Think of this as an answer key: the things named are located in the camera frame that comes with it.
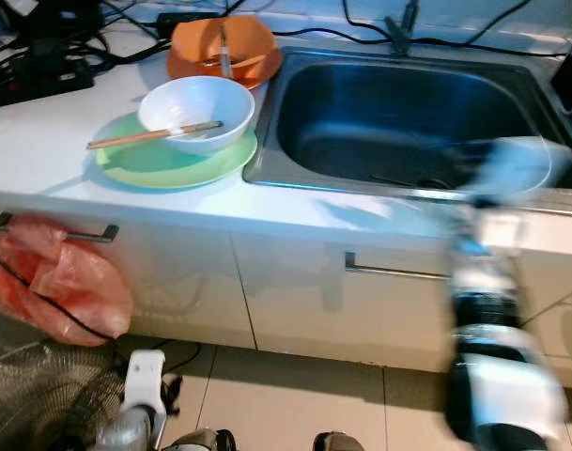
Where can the orange bowl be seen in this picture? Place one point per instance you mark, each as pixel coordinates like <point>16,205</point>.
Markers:
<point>196,39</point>

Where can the black power strip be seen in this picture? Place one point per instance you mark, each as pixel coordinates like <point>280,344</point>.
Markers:
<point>41,86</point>

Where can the grey metal utensil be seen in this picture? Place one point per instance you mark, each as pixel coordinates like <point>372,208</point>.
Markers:
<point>225,56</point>

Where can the wooden chopstick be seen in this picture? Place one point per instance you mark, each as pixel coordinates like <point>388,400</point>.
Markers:
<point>135,136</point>
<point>135,141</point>

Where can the robot leg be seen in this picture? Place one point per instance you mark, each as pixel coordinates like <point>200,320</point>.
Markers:
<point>201,441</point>
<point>339,443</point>

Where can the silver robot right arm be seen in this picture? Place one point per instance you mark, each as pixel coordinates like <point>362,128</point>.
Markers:
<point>502,376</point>

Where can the robot left leg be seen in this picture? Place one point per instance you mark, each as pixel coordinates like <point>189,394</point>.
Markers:
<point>201,441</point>

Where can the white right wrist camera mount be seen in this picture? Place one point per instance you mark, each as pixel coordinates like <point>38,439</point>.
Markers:
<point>516,169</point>

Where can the white bowl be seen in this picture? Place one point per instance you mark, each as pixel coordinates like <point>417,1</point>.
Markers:
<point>229,108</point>

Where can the red plastic bag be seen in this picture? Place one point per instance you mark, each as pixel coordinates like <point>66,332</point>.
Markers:
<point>69,282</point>

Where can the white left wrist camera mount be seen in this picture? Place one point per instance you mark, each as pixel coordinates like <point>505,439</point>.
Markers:
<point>145,374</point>

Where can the dark metal faucet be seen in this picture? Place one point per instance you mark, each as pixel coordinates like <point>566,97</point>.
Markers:
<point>400,39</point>

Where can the black power adapter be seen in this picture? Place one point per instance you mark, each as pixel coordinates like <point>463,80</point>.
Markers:
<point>182,23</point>

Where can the stainless steel sink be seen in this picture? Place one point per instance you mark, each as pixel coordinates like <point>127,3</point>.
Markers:
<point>379,122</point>

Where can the white sink cabinet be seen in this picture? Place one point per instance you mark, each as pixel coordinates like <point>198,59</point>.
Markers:
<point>286,305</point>

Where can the robot right leg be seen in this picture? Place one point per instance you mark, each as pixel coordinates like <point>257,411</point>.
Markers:
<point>339,443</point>

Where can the light green plate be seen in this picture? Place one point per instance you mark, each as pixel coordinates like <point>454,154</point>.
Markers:
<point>145,171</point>

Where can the orange plate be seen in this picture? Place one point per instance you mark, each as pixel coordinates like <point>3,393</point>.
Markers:
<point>180,70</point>

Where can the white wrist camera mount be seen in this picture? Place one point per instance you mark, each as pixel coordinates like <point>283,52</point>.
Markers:
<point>516,169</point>
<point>145,374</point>

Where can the black box device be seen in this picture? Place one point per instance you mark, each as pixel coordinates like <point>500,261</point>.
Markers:
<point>55,14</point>

